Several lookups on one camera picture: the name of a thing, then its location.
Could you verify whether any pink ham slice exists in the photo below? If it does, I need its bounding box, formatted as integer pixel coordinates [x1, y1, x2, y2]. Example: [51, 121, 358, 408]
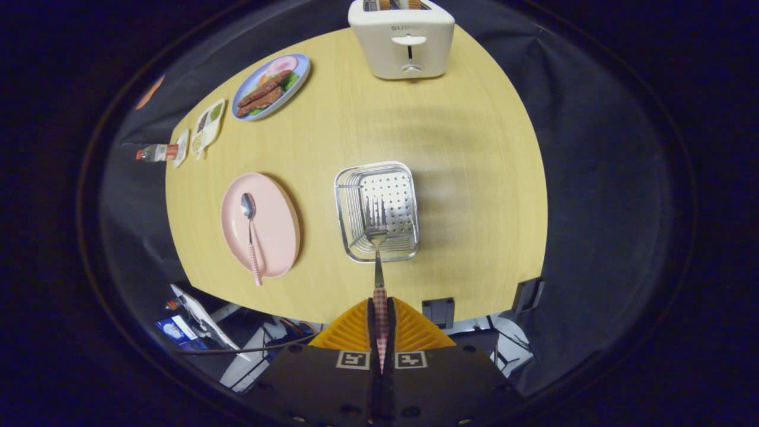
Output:
[265, 56, 299, 77]

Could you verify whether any blue plate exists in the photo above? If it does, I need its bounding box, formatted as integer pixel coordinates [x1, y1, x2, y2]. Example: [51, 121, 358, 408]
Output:
[231, 53, 311, 122]

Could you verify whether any metal wire basket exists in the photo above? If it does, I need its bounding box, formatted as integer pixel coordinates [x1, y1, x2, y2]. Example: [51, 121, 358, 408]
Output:
[334, 161, 421, 264]

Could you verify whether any white square coaster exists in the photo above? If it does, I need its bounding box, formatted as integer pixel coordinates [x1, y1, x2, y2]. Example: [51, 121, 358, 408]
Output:
[172, 129, 190, 169]

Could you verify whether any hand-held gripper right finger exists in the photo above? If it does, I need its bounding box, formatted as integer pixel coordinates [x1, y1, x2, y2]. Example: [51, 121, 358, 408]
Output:
[381, 298, 522, 427]

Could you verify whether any white toaster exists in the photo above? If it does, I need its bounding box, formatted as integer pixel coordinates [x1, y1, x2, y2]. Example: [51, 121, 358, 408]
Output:
[347, 0, 456, 81]

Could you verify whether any spoon with red checked handle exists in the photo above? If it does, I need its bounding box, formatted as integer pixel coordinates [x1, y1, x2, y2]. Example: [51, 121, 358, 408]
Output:
[240, 192, 263, 287]

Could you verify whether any black table clamp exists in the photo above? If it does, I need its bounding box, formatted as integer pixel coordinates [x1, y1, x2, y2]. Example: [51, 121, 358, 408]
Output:
[513, 276, 545, 315]
[422, 298, 455, 330]

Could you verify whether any brown sausage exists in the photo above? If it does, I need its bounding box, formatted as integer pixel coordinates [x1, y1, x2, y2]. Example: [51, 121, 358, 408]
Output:
[238, 69, 293, 109]
[237, 86, 285, 117]

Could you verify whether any pink plate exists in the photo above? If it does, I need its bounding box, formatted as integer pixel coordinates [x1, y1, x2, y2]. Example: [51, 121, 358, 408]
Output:
[221, 172, 301, 279]

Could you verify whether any white flat panel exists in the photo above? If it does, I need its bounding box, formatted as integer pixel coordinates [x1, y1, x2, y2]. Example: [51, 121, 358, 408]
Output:
[169, 283, 250, 361]

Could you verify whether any black cable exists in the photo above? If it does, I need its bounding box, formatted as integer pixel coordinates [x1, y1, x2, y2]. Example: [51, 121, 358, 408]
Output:
[172, 333, 321, 356]

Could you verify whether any black backdrop cloth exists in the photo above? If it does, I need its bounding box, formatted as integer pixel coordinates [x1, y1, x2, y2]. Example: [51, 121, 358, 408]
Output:
[98, 0, 691, 398]

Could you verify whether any white divided condiment tray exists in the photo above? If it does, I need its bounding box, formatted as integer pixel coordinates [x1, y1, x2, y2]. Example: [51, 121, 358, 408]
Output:
[190, 98, 227, 160]

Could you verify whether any blue printed box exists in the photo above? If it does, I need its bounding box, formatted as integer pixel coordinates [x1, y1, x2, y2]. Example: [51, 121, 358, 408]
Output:
[155, 317, 199, 350]

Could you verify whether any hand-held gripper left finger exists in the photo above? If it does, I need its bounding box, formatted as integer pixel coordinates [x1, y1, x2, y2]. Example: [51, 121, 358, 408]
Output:
[249, 298, 380, 427]

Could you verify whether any fork with red checked handle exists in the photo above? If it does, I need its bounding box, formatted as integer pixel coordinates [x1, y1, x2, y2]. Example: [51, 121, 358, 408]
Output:
[365, 197, 390, 375]

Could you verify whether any clear plastic water bottle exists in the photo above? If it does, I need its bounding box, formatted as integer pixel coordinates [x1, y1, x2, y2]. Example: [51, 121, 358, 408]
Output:
[136, 144, 180, 162]

